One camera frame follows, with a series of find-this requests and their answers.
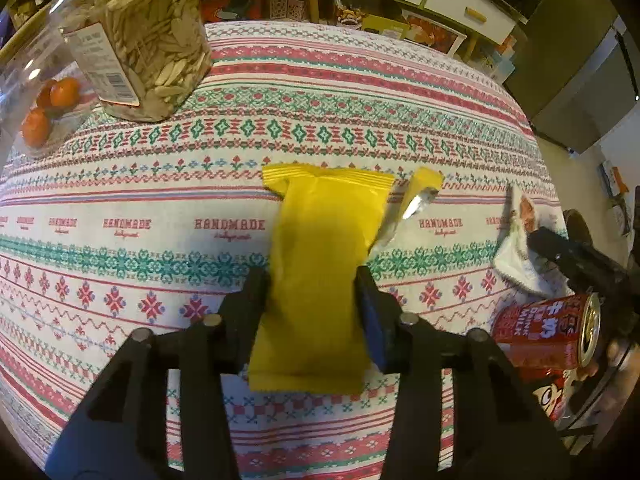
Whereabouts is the white snack wrapper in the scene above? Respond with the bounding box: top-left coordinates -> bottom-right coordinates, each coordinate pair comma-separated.
492,185 -> 573,297

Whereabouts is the wooden shelf unit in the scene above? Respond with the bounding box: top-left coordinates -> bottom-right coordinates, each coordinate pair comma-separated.
0,0 -> 61,61

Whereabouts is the clear jar of seeds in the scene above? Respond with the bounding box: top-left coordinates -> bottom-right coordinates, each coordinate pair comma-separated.
50,0 -> 213,123

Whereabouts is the patterned gift box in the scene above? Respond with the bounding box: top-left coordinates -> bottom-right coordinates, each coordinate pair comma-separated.
265,0 -> 308,23

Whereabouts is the patterned knit tablecloth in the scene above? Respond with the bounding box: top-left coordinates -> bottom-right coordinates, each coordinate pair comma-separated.
0,20 -> 571,480

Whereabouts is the narrow white drawer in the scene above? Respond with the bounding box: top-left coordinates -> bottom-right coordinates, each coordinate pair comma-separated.
424,0 -> 516,46

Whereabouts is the red cartoon snack packet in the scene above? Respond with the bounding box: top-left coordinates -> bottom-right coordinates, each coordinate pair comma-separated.
520,367 -> 576,423

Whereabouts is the white and orange carton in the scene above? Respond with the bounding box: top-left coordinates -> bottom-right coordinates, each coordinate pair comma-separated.
597,160 -> 629,196

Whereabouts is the yellow flat box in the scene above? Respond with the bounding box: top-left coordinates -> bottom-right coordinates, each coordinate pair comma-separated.
360,12 -> 408,41

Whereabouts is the white floor box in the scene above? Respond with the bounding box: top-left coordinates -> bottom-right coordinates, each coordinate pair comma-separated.
607,195 -> 634,236

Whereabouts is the torn yellow wrapper piece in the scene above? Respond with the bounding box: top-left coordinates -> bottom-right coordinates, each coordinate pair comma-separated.
372,166 -> 445,256

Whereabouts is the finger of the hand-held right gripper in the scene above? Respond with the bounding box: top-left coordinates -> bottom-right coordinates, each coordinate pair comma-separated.
527,226 -> 629,302

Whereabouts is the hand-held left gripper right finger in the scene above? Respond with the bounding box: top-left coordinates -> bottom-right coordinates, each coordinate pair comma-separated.
354,264 -> 574,480

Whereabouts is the clear plastic container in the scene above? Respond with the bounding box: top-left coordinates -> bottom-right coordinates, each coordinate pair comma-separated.
0,25 -> 101,161

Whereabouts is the yellow snack packet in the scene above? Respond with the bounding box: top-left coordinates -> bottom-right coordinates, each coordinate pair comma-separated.
247,162 -> 396,395

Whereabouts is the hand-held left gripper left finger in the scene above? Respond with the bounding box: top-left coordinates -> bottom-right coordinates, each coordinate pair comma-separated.
45,266 -> 274,480

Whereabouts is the dark brown trash bin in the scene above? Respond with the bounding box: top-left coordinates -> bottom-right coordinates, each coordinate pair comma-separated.
562,208 -> 598,248

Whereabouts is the white and blue box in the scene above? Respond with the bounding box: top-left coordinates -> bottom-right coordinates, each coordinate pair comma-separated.
472,35 -> 516,79

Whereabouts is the red picture gift box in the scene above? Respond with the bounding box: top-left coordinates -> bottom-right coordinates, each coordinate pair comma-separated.
402,10 -> 466,56

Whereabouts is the red drink can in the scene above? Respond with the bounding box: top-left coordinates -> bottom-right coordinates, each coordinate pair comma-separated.
490,291 -> 602,382

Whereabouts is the grey refrigerator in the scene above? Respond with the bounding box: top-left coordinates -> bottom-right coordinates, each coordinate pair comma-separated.
502,10 -> 640,154

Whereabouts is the white drawer cabinet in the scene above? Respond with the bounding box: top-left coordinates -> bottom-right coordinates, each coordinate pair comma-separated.
197,0 -> 526,58

